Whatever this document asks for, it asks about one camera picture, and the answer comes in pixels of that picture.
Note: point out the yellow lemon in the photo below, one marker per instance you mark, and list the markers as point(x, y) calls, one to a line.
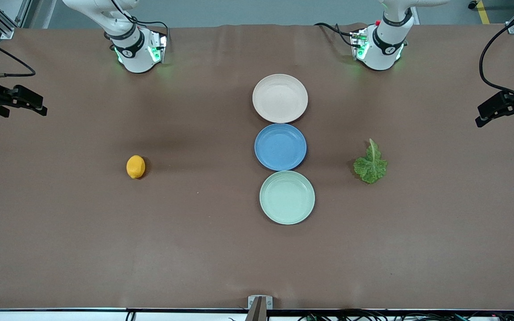
point(135, 166)

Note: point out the green lettuce leaf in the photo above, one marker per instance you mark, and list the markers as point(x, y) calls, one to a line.
point(370, 167)

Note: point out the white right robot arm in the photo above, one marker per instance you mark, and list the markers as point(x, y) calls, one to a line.
point(136, 58)

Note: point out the yellow floor tape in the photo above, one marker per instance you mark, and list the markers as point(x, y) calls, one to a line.
point(483, 13)

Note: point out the black caster wheel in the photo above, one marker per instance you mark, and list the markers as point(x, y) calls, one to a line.
point(473, 4)

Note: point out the brown table cover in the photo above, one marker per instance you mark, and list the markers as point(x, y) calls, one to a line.
point(105, 245)

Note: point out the beige round plate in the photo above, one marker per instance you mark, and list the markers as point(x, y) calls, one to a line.
point(280, 98)

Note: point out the blue round plate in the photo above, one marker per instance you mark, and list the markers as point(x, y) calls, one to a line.
point(280, 147)

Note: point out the light green round plate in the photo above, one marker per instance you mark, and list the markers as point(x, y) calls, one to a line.
point(287, 197)

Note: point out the metal table edge bracket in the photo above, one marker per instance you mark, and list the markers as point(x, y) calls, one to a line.
point(253, 303)

